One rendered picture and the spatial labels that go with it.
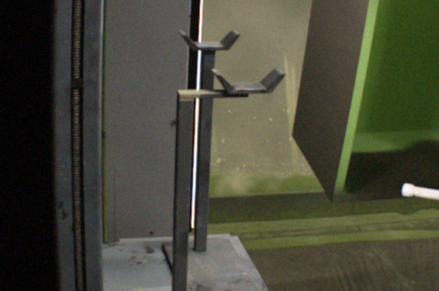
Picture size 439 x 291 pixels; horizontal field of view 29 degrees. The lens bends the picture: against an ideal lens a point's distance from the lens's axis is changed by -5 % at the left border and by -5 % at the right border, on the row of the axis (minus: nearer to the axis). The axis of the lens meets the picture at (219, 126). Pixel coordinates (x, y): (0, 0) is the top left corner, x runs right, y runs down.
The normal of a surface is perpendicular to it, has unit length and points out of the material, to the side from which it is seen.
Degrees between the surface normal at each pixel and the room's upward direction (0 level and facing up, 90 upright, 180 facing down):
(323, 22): 90
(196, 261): 0
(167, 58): 90
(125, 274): 0
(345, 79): 90
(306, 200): 91
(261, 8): 57
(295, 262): 0
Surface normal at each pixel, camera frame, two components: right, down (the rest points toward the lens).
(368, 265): 0.04, -0.95
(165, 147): 0.22, 0.32
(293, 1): 0.22, -0.25
